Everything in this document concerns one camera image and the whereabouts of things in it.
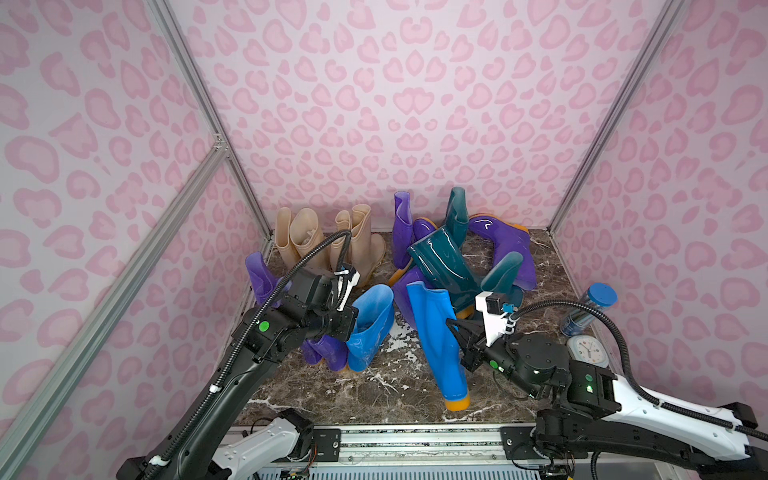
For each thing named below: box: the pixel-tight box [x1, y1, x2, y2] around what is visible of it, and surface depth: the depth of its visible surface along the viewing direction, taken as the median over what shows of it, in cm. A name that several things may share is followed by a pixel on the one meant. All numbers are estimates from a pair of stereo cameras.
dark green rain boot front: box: [407, 227, 483, 313], surface depth 95 cm
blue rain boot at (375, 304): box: [346, 284, 395, 373], surface depth 71 cm
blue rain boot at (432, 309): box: [406, 281, 471, 412], surface depth 65 cm
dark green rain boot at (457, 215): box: [445, 186, 469, 248], surface depth 94 cm
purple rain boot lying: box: [393, 191, 438, 269], surface depth 96 cm
